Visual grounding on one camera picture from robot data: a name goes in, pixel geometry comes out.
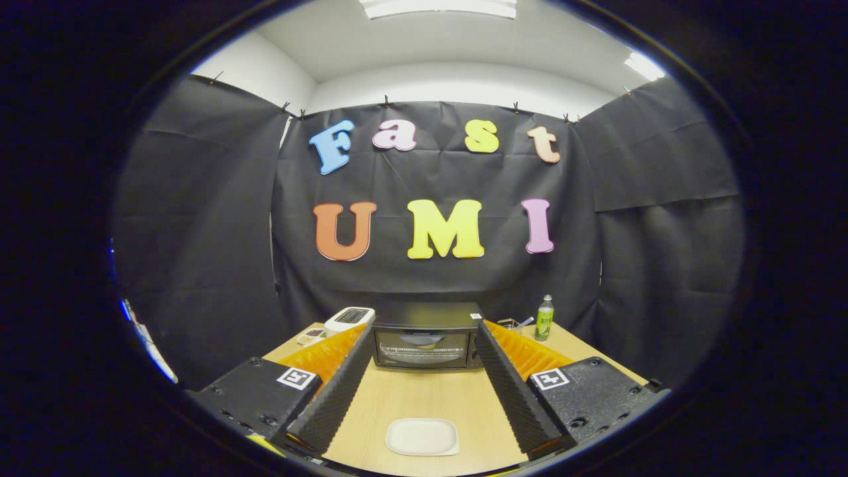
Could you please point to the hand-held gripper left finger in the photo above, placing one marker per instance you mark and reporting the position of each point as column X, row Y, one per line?
column 338, row 391

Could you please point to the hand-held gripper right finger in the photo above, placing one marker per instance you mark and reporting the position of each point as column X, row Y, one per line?
column 510, row 391

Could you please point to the black toaster oven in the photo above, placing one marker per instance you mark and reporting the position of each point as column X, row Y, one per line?
column 427, row 315

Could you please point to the white pop-up toaster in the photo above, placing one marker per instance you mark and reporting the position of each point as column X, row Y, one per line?
column 334, row 326

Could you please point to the metal mesh utensil holder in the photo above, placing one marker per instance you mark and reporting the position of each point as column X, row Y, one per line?
column 509, row 324

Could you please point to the green drink bottle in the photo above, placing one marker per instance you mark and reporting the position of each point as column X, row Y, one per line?
column 544, row 321

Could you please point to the white rectangular plate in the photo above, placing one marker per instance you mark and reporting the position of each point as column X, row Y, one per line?
column 423, row 437

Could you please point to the small ceiling light panel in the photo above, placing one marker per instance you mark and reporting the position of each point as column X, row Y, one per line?
column 644, row 66

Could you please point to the long ceiling light panel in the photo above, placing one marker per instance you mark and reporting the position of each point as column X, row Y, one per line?
column 437, row 6

